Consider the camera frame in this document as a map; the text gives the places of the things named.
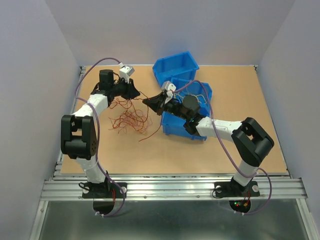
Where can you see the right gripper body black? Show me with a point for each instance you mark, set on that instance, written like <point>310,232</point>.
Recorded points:
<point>173,106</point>

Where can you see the blue bin rear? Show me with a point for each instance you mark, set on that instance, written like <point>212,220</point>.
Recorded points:
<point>181,65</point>

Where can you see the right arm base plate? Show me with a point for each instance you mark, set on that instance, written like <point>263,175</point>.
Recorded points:
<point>242,194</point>

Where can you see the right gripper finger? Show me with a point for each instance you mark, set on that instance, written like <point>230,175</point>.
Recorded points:
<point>157,105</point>
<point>161,97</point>

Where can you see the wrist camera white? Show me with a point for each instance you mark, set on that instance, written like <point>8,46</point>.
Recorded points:
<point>125,72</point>
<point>169,88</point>

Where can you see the blue bin double front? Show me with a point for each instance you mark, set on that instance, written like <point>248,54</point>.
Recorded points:
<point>173,125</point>

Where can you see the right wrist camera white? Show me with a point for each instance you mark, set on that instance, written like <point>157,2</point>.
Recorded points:
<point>169,88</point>

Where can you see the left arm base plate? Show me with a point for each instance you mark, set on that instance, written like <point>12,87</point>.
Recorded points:
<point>107,198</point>

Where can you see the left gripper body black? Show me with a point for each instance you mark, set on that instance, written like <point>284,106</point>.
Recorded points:
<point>121,89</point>

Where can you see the aluminium rail frame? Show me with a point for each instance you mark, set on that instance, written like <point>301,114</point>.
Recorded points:
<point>170,183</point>

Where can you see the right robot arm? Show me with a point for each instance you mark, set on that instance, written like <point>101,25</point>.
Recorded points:
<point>252,142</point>

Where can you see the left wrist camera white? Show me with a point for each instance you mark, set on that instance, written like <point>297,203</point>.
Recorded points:
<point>125,72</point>

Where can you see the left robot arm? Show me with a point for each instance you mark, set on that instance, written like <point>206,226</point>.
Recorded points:
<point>79,139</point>

